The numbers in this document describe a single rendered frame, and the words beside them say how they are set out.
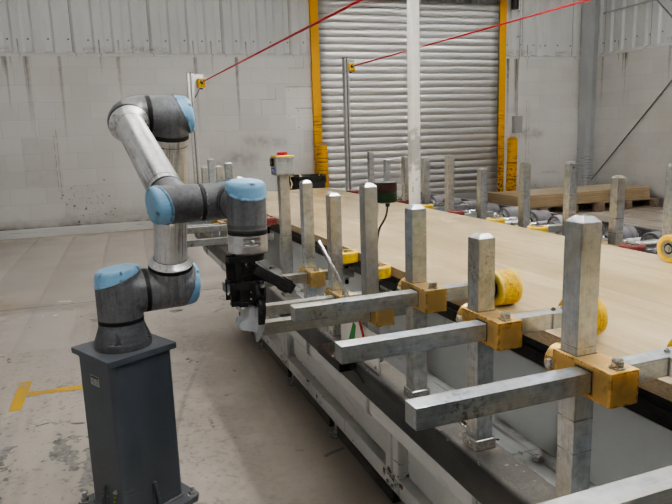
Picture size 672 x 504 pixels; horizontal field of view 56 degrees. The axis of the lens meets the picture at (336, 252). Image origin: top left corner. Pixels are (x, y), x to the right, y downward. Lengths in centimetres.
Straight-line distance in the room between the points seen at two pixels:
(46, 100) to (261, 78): 295
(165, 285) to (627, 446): 151
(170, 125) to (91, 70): 748
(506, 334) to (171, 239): 132
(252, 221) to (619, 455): 86
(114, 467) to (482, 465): 144
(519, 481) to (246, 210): 77
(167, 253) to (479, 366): 127
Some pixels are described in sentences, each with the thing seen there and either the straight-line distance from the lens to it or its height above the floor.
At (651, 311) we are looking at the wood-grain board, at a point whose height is 90.
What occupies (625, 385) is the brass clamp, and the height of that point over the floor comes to 95.
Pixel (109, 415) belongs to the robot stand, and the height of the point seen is 40.
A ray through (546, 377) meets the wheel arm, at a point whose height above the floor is 96.
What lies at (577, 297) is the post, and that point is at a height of 106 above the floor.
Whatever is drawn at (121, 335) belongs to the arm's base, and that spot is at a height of 66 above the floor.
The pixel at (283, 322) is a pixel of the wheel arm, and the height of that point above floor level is 86.
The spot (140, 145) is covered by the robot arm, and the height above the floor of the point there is 128.
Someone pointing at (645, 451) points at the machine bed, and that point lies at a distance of 125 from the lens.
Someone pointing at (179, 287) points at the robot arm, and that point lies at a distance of 222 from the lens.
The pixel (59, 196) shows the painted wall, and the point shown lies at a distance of 950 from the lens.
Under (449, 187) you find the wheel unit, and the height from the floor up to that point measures 99.
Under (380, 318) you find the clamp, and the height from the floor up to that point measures 84.
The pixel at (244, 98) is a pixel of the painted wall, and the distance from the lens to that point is 958.
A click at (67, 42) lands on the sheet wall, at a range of 956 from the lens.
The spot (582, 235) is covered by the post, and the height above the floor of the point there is 115.
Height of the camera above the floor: 130
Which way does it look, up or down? 11 degrees down
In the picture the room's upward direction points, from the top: 2 degrees counter-clockwise
